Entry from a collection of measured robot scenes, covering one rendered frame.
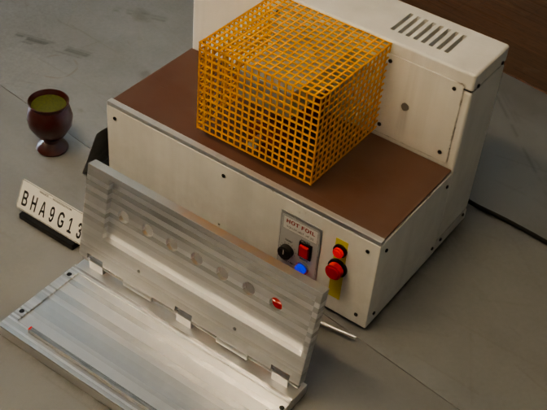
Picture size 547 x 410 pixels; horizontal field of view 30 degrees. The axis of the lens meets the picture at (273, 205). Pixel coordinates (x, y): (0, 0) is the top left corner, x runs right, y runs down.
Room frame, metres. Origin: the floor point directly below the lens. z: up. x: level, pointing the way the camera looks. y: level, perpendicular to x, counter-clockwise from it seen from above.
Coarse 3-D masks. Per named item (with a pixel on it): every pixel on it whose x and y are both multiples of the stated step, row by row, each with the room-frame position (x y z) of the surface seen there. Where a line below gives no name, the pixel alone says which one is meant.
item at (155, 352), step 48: (48, 288) 1.12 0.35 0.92; (96, 288) 1.14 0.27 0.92; (48, 336) 1.03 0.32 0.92; (96, 336) 1.04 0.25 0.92; (144, 336) 1.04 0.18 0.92; (192, 336) 1.05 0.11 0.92; (96, 384) 0.94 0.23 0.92; (144, 384) 0.95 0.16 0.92; (192, 384) 0.96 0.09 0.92; (240, 384) 0.97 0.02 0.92; (288, 384) 0.97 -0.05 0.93
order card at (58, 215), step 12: (24, 180) 1.34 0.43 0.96; (24, 192) 1.32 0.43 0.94; (36, 192) 1.32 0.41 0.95; (24, 204) 1.31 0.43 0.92; (36, 204) 1.31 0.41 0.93; (48, 204) 1.30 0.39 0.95; (60, 204) 1.29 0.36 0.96; (36, 216) 1.29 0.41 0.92; (48, 216) 1.29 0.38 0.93; (60, 216) 1.28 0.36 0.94; (72, 216) 1.27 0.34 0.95; (60, 228) 1.27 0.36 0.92; (72, 228) 1.26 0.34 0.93; (72, 240) 1.25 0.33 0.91
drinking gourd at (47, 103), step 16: (32, 96) 1.52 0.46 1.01; (48, 96) 1.53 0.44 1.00; (64, 96) 1.53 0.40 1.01; (32, 112) 1.48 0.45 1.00; (48, 112) 1.47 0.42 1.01; (64, 112) 1.49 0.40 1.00; (32, 128) 1.47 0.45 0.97; (48, 128) 1.47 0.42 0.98; (64, 128) 1.48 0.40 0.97; (48, 144) 1.49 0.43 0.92; (64, 144) 1.51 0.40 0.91
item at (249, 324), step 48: (96, 192) 1.20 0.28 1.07; (144, 192) 1.16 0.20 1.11; (96, 240) 1.18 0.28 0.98; (144, 240) 1.15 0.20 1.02; (192, 240) 1.11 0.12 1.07; (240, 240) 1.08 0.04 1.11; (144, 288) 1.12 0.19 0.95; (192, 288) 1.09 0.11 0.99; (240, 288) 1.05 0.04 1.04; (288, 288) 1.02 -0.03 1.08; (240, 336) 1.02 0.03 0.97; (288, 336) 1.00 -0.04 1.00
